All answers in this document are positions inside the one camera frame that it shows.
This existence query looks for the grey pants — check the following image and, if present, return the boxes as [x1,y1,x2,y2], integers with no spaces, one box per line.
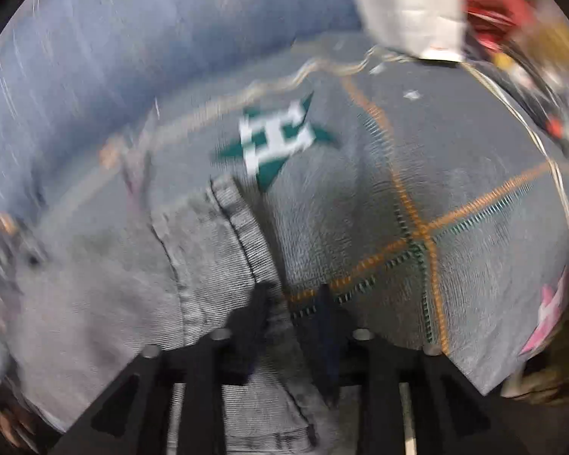
[9,174,335,455]

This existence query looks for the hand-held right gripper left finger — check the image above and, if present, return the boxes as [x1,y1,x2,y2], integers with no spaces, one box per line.
[52,282,272,455]

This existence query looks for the grey star print bed sheet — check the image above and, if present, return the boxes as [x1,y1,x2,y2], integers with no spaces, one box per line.
[0,33,569,437]

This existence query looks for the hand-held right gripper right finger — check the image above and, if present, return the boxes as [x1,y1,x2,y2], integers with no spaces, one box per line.
[312,283,527,455]

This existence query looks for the blue plaid pillow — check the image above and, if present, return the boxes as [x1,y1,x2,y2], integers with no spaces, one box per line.
[0,0,375,228]

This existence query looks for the white plastic bag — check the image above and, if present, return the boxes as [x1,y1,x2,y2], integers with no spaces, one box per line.
[350,0,471,63]

